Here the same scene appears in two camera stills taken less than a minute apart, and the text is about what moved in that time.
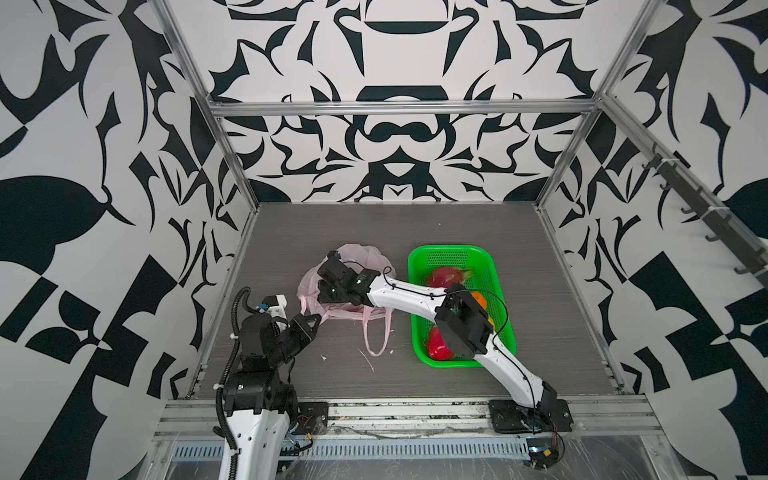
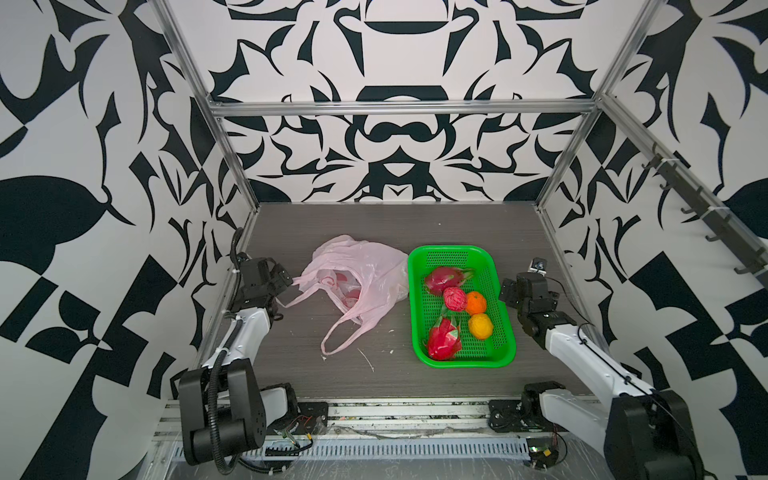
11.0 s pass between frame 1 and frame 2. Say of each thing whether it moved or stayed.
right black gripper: moved
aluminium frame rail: stayed
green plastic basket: stayed
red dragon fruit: stayed
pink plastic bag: moved
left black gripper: moved
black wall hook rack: stayed
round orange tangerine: stayed
